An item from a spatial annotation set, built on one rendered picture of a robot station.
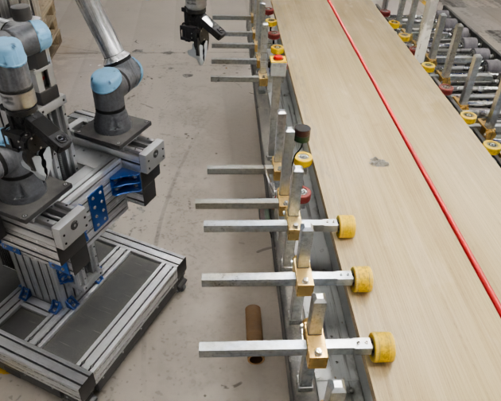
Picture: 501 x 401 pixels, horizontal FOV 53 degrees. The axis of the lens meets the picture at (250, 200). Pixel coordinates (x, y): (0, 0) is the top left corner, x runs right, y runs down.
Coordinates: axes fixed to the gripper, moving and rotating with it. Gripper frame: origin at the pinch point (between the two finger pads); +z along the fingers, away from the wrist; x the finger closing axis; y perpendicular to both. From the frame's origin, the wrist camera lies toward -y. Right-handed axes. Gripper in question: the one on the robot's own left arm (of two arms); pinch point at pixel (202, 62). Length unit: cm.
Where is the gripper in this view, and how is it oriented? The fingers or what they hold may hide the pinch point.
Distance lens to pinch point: 199.4
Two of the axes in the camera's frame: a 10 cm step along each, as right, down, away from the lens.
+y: -9.1, -2.8, 3.1
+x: -4.1, 5.5, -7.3
